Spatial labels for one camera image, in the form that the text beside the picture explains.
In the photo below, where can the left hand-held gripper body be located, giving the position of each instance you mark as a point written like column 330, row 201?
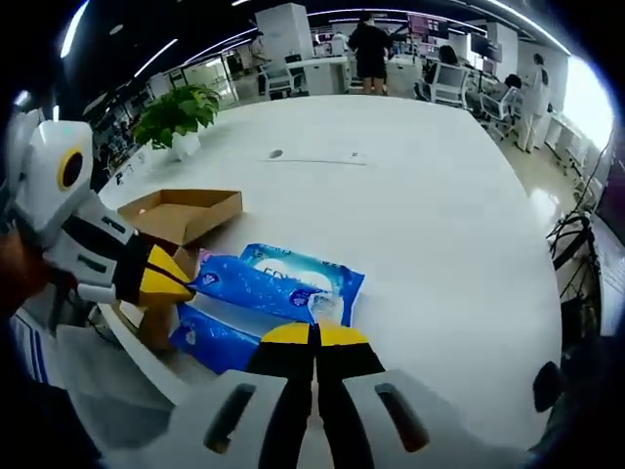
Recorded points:
column 49, row 185

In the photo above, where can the dark display screen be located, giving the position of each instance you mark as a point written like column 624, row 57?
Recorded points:
column 487, row 46

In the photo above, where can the purple display screen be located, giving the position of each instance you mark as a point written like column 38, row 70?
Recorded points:
column 429, row 25

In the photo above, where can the blue wipes pack white label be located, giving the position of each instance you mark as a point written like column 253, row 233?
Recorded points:
column 337, row 283

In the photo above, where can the white office desk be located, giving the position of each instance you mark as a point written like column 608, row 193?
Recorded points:
column 317, row 75

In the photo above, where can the dark rounded object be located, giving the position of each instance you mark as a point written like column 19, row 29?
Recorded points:
column 549, row 386

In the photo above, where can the person's left hand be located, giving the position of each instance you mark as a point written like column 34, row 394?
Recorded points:
column 24, row 264

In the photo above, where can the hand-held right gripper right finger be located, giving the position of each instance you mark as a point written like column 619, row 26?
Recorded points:
column 351, row 391

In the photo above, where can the brown cardboard shoe box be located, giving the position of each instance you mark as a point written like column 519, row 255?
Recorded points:
column 171, row 220

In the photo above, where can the straight ceiling strip light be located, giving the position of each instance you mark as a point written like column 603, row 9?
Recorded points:
column 74, row 27

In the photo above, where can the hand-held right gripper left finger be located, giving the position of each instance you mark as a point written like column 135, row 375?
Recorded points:
column 283, row 391

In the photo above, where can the short ceiling strip light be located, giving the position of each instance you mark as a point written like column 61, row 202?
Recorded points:
column 156, row 57

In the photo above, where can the potted green plant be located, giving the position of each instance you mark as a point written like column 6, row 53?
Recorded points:
column 176, row 112

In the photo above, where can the dark purple screen monitor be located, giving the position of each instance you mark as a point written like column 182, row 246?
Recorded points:
column 612, row 205

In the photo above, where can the person's navy clothing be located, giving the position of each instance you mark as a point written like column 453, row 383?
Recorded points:
column 29, row 352

